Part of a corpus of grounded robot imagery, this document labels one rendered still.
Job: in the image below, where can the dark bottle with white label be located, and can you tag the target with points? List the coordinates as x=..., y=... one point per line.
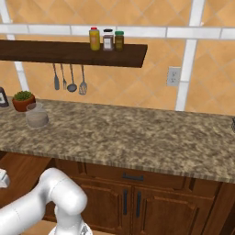
x=3, y=98

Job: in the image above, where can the wooden cupboard door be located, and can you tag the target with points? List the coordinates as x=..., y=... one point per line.
x=171, y=214
x=104, y=205

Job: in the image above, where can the hanging grey spatula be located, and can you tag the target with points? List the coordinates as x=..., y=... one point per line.
x=56, y=82

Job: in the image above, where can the clear glass jar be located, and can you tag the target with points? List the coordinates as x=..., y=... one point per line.
x=36, y=117

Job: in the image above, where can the hanging grey slotted turner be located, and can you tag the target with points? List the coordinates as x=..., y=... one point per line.
x=83, y=88

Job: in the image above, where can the green plant in terracotta pot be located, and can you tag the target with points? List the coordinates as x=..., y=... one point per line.
x=23, y=102

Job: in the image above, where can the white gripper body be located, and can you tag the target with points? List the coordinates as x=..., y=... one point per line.
x=3, y=179

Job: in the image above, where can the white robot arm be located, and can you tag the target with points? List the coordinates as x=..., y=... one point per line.
x=62, y=195

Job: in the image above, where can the brown jar with green lid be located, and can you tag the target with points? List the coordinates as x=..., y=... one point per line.
x=119, y=41

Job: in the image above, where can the spice jar with black lid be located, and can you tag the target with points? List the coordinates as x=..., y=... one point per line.
x=108, y=41

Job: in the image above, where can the hanging grey fork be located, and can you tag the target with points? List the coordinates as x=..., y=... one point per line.
x=64, y=82

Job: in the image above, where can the dark wooden wall shelf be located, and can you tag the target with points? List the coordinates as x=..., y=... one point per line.
x=73, y=53

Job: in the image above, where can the dark object at counter edge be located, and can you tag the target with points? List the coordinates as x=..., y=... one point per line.
x=233, y=125

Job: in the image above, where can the white wall power outlet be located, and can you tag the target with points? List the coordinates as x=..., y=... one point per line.
x=173, y=76

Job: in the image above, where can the yellow bottle with red cap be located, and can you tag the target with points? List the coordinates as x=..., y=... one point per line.
x=94, y=39

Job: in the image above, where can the wooden drawer front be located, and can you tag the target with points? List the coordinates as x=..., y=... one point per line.
x=101, y=173

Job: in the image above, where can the hanging grey ladle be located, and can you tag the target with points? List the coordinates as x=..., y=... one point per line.
x=72, y=87

